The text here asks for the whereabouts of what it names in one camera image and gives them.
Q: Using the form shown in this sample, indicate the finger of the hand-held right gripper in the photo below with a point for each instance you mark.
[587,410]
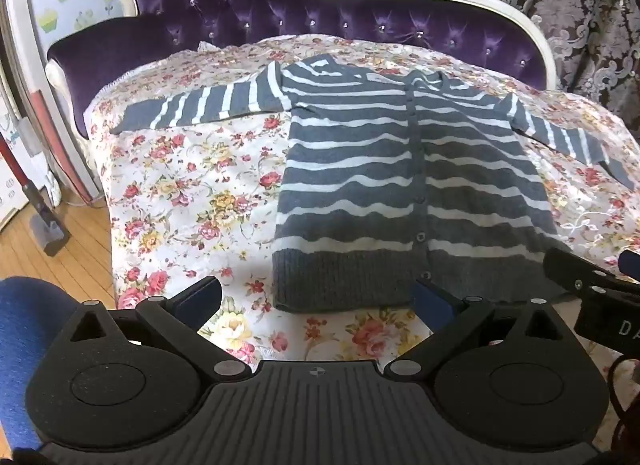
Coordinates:
[631,265]
[570,270]

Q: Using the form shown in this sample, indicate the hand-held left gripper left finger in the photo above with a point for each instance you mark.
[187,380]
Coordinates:
[202,297]

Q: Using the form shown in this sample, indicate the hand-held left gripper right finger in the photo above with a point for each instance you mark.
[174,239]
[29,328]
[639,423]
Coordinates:
[431,303]

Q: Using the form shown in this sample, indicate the grey white striped cardigan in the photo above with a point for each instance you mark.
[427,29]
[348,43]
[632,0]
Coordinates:
[400,165]

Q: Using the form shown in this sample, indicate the floral blanket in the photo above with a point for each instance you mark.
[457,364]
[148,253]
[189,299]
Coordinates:
[200,195]

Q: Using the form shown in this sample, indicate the blue cloth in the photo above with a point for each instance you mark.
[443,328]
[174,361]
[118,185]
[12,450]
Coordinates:
[30,335]

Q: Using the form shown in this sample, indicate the red stick vacuum cleaner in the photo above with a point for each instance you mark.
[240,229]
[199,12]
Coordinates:
[42,215]

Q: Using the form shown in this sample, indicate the purple tufted sofa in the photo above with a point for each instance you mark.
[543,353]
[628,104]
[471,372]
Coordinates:
[240,0]

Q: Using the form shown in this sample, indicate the green flower wall sticker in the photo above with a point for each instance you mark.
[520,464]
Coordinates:
[85,19]

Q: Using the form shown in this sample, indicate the green cupcake wall sticker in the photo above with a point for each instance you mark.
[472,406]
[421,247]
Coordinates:
[49,19]

